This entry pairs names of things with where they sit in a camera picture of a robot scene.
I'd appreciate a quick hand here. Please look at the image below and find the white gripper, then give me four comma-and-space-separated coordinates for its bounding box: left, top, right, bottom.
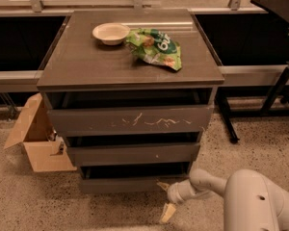
157, 180, 192, 223

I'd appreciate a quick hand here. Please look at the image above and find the grey middle drawer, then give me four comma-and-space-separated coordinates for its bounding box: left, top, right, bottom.
67, 132, 199, 167

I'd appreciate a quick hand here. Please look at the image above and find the white bowl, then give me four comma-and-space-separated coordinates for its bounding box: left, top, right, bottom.
92, 23, 130, 46

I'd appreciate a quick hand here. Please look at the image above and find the grey bottom drawer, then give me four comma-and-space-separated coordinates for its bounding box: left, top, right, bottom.
79, 162, 191, 193

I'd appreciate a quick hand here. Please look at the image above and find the dark grey drawer cabinet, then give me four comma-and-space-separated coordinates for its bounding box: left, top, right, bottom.
37, 9, 225, 178

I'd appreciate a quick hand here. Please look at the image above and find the black table with legs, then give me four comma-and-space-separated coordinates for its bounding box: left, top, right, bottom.
215, 0, 289, 143

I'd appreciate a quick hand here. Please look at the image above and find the scratched grey top drawer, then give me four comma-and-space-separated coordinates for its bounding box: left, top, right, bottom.
48, 89, 213, 137

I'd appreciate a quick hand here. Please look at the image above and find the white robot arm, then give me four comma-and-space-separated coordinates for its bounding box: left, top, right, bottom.
160, 168, 289, 231

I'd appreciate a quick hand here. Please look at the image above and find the open cardboard box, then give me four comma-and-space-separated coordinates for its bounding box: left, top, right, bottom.
4, 93, 76, 172

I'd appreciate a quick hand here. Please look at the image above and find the green chip bag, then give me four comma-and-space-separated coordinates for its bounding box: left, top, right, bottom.
125, 28, 182, 71

